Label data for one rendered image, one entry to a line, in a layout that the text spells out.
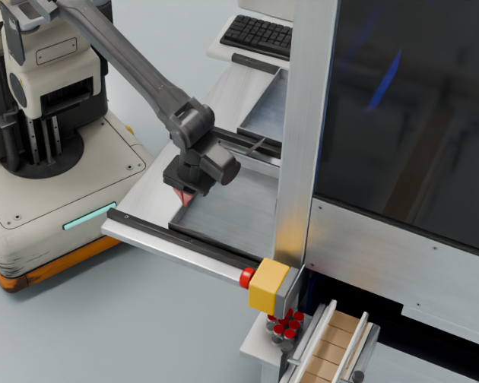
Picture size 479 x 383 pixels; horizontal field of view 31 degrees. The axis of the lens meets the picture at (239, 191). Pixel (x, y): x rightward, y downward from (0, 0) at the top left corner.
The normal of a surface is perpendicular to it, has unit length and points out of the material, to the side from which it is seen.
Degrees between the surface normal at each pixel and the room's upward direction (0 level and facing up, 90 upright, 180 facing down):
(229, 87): 0
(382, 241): 90
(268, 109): 0
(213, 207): 0
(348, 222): 90
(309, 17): 90
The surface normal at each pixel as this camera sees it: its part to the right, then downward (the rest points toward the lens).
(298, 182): -0.43, 0.64
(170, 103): 0.22, -0.25
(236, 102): 0.03, -0.69
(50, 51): 0.57, 0.69
